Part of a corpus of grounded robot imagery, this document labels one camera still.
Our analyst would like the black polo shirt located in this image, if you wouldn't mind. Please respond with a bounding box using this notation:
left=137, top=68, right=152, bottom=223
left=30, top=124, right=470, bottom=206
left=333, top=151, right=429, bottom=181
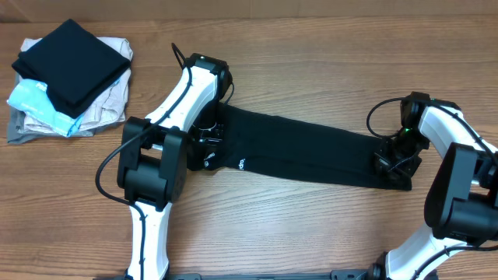
left=187, top=105, right=412, bottom=191

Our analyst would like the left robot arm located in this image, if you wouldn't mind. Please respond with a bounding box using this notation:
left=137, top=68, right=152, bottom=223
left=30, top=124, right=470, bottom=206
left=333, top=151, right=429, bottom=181
left=117, top=53, right=233, bottom=279

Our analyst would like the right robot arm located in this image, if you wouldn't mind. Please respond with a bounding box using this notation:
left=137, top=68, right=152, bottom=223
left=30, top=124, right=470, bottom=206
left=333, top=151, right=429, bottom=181
left=360, top=92, right=497, bottom=279

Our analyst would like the folded beige garment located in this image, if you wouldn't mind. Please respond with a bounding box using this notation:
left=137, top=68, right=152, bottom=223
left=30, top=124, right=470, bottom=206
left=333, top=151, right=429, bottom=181
left=20, top=37, right=133, bottom=135

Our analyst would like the folded black garment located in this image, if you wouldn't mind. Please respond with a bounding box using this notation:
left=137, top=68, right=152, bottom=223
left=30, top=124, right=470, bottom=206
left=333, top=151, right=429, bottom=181
left=12, top=19, right=131, bottom=118

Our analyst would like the folded light blue garment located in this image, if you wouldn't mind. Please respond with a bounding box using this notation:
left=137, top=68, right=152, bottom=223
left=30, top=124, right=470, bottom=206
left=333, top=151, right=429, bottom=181
left=7, top=79, right=82, bottom=137

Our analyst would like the folded grey garment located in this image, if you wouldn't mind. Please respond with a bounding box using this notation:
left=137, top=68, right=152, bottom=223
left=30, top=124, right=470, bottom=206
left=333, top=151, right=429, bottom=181
left=6, top=73, right=125, bottom=145

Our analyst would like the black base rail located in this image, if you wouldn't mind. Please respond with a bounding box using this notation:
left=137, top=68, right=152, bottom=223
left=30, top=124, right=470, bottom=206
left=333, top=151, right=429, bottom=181
left=93, top=268, right=440, bottom=280

